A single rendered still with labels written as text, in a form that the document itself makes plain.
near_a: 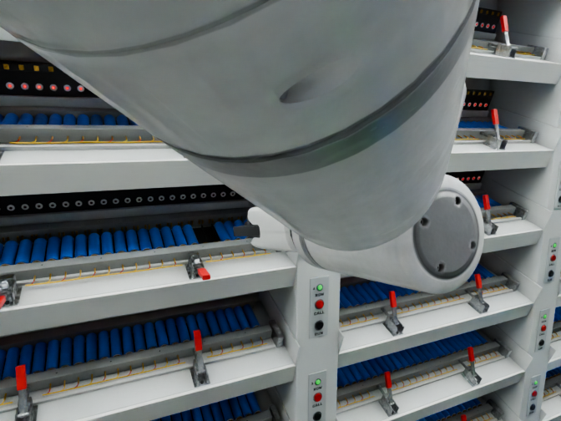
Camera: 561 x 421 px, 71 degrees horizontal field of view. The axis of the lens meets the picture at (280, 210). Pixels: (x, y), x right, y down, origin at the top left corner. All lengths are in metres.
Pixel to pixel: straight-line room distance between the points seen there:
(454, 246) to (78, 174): 0.50
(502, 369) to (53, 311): 1.09
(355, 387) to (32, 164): 0.80
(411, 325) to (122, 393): 0.62
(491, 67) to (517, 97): 0.26
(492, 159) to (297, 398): 0.67
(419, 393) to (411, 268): 0.86
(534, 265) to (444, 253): 0.95
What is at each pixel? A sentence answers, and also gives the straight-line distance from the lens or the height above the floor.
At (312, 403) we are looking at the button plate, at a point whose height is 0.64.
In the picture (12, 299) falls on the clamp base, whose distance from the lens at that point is 0.67.
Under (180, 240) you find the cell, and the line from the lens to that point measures 0.74.
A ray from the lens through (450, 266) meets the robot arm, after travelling 0.29.
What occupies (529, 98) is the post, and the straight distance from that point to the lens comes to 1.23.
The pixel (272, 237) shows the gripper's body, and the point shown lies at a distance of 0.42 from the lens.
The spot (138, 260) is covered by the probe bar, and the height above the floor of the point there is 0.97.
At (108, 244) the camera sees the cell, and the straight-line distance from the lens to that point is 0.74.
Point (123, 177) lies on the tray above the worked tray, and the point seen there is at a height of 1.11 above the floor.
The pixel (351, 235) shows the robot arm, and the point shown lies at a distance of 0.15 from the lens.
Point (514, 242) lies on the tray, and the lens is 1.14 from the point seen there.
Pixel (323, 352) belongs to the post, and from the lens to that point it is 0.83.
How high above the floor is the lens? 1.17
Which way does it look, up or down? 11 degrees down
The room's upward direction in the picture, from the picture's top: straight up
